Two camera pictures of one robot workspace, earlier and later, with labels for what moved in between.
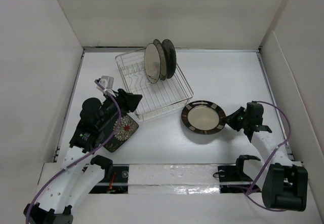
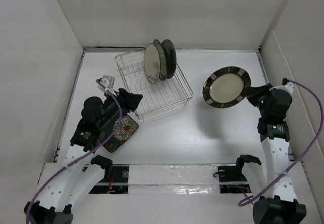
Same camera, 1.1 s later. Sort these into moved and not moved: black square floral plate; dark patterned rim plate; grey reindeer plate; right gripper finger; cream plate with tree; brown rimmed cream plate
Moved: right gripper finger; dark patterned rim plate
Not moved: black square floral plate; brown rimmed cream plate; cream plate with tree; grey reindeer plate
